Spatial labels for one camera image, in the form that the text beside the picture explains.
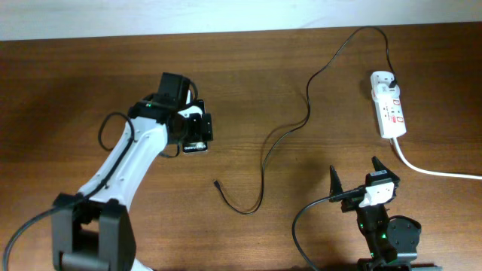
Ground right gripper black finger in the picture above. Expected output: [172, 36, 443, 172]
[371, 156, 399, 181]
[329, 166, 343, 196]

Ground black Samsung Galaxy phone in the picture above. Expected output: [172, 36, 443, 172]
[182, 99, 208, 154]

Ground black USB charger cable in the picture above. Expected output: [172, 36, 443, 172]
[213, 26, 398, 216]

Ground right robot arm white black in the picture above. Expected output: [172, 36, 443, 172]
[329, 157, 443, 270]

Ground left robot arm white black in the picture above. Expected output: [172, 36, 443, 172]
[52, 99, 213, 271]

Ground white USB charger adapter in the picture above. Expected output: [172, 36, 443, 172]
[370, 71, 400, 102]

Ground white power strip red switches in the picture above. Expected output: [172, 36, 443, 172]
[373, 96, 407, 139]

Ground white power strip cord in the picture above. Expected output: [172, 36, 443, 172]
[391, 136, 482, 181]

